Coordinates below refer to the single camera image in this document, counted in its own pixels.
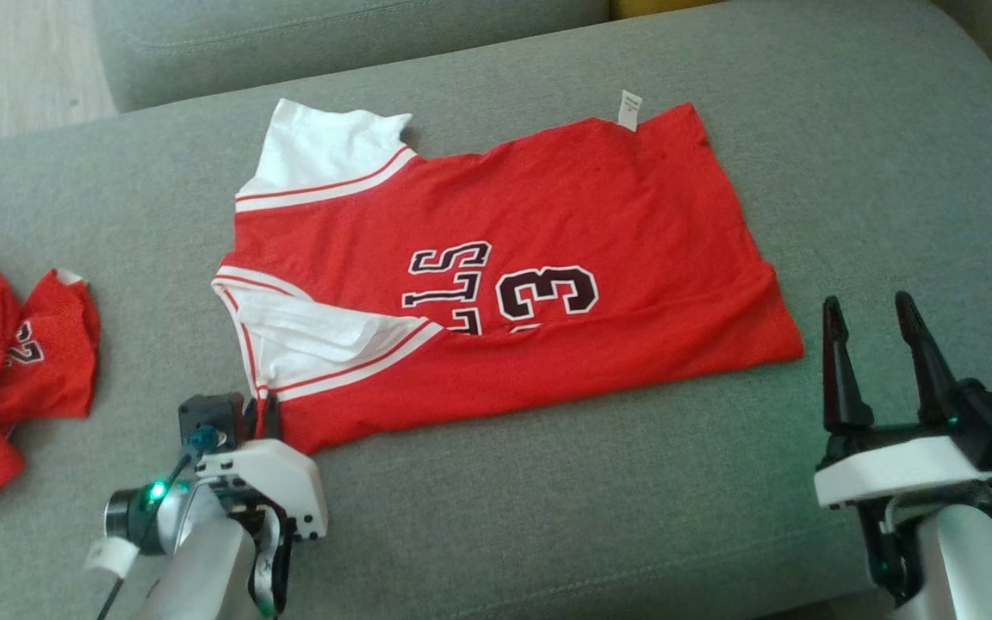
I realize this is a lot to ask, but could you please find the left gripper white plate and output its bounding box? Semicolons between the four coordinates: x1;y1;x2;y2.
195;393;327;617

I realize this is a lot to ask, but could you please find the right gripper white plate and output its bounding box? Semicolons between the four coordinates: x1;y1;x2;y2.
815;291;992;604

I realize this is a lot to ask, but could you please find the red white basketball jersey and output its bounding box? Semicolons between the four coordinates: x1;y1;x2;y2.
212;89;805;455

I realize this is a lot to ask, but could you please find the grey sofa seat cushion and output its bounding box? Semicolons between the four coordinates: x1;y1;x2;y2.
0;0;992;620

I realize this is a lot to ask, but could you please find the grey sofa back cushion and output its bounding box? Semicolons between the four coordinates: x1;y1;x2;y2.
91;0;613;113

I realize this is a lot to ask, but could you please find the yellow sofa cushion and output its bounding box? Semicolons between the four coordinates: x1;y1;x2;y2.
610;0;721;20

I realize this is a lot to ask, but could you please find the white label on left cable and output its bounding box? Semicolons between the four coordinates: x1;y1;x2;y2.
85;538;140;580

